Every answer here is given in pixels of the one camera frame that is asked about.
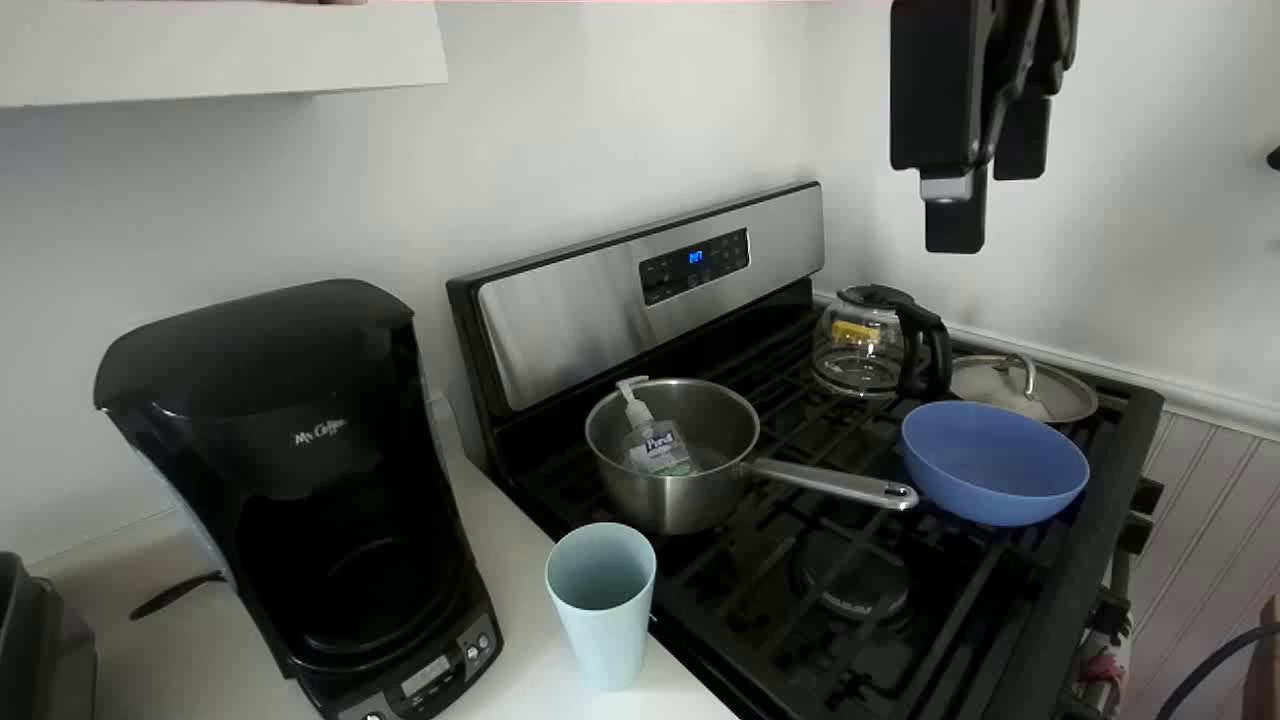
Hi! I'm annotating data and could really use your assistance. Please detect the stainless steel saucepan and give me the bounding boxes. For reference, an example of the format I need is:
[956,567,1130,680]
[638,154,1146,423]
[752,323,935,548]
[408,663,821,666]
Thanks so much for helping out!
[582,377,923,539]

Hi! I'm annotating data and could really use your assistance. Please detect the glass coffee carafe black handle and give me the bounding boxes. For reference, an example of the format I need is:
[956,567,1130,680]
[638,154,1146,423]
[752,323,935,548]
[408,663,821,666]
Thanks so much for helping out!
[807,281,956,405]

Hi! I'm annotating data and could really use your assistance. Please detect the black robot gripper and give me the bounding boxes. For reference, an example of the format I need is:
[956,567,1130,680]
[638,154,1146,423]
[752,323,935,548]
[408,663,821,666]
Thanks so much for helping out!
[889,0,1084,256]

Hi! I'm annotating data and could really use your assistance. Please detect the wooden post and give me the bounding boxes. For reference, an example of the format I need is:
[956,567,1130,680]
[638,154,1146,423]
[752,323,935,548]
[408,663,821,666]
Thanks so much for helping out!
[1251,595,1280,720]

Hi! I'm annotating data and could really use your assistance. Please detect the light blue plastic cup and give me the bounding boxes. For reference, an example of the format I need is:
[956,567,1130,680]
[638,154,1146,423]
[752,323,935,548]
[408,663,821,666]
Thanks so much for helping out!
[540,518,660,697]

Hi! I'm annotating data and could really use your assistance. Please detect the black drip coffee maker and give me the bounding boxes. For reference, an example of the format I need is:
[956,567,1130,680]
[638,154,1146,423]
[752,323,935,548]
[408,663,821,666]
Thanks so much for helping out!
[93,275,508,720]

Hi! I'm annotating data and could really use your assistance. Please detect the black countertop appliance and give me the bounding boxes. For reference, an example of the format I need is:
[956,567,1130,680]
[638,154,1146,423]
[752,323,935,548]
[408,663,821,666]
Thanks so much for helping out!
[0,550,101,720]

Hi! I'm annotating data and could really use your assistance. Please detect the clear pump sanitizer bottle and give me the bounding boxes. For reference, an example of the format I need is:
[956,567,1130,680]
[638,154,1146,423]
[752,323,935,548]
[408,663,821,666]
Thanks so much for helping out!
[614,372,702,479]

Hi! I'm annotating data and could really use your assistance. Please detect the black coffee maker power cord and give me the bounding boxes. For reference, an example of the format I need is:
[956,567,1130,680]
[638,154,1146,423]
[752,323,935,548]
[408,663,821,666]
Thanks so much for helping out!
[129,567,234,623]

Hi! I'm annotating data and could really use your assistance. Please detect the dark teal cable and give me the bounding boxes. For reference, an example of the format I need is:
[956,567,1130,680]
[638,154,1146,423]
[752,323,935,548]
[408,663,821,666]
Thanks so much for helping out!
[1151,615,1280,720]

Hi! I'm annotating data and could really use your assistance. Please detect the blue plastic bowl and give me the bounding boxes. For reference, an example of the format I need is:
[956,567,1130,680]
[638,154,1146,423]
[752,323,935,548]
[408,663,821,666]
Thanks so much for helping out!
[896,394,1098,532]

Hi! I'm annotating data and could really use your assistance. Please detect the black stove burner cap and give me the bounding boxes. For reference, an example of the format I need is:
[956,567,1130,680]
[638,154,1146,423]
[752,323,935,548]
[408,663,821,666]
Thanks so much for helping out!
[798,532,912,623]

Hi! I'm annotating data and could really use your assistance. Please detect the black wire dish rack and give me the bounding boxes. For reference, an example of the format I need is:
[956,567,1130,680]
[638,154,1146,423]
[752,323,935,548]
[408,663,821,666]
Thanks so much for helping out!
[446,181,1170,720]

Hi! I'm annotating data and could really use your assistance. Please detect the glass pot lid steel rim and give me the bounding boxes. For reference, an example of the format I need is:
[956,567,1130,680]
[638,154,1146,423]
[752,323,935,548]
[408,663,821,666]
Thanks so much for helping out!
[949,349,1106,431]

